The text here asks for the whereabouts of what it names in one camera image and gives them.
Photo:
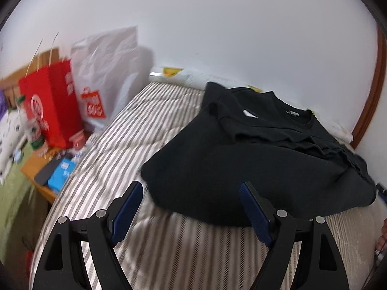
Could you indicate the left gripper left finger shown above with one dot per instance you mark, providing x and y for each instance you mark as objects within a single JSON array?
[{"x": 62, "y": 265}]

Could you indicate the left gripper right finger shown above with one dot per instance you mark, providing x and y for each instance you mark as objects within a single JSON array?
[{"x": 319, "y": 265}]

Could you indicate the black sweatshirt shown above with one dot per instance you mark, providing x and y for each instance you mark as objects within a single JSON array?
[{"x": 240, "y": 135}]

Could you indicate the person right hand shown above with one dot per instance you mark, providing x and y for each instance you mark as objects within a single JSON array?
[{"x": 382, "y": 241}]

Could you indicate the striped quilted mattress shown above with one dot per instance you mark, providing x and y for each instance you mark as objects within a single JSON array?
[{"x": 164, "y": 250}]

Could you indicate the blue small box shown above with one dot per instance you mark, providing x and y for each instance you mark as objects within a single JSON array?
[{"x": 60, "y": 175}]

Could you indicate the black smartphone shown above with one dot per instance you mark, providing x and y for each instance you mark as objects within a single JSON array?
[{"x": 44, "y": 174}]

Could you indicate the pink small cup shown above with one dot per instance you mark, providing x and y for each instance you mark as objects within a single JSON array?
[{"x": 78, "y": 140}]

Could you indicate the green bed sheet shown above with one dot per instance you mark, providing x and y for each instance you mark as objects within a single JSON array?
[{"x": 23, "y": 212}]

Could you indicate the wooden bedside table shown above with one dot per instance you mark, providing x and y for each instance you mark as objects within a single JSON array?
[{"x": 33, "y": 165}]

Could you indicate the plastic drink bottle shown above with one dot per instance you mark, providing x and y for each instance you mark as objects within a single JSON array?
[{"x": 30, "y": 124}]

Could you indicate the red paper shopping bag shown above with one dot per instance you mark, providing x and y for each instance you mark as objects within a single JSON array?
[{"x": 51, "y": 99}]

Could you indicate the purple plush toy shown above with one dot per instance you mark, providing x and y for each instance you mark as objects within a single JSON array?
[{"x": 3, "y": 103}]

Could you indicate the white plastic shopping bag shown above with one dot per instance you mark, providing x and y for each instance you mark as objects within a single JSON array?
[{"x": 109, "y": 69}]

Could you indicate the wooden headboard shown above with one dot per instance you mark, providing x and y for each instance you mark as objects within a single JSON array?
[{"x": 10, "y": 84}]

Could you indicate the white yellow rolled bolster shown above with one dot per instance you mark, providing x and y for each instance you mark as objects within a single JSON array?
[{"x": 198, "y": 80}]

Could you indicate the brown wooden door frame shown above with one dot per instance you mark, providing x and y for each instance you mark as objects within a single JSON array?
[{"x": 375, "y": 91}]

